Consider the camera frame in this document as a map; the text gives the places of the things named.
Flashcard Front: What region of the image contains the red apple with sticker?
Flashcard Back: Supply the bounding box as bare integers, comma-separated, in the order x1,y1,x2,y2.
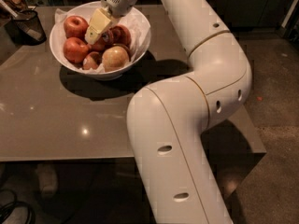
90,30,114,51

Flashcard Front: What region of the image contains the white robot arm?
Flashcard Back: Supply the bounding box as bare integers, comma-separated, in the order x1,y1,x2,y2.
127,0,252,224

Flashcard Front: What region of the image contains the black mesh pen holder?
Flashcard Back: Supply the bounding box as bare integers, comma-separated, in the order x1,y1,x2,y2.
5,10,47,46

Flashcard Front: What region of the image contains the dark cabinet in background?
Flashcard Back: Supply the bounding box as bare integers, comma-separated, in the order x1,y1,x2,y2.
58,0,299,30

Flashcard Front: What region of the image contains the black cable on floor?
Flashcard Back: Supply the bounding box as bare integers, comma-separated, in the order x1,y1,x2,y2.
0,189,36,224

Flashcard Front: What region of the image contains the yellowish apple front right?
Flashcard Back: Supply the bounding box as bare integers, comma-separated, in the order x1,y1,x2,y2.
102,46,130,72

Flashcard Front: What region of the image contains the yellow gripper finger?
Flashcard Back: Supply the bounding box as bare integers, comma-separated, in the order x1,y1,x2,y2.
85,7,119,45

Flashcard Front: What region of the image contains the red apple front left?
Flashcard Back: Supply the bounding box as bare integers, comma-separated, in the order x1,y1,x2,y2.
63,37,89,63

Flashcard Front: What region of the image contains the white paper bowl liner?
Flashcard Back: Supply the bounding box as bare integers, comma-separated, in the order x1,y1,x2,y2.
54,0,145,75

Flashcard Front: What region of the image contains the red apple back left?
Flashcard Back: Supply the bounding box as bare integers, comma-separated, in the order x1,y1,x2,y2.
64,16,88,39

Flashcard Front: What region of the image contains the small red apple front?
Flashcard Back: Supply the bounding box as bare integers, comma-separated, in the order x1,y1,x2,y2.
82,51,102,70

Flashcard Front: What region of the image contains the white ceramic bowl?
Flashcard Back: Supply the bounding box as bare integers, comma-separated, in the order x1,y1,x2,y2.
49,0,153,81

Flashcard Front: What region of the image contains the red apple back right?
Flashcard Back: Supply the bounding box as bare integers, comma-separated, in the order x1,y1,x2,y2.
111,24,132,47

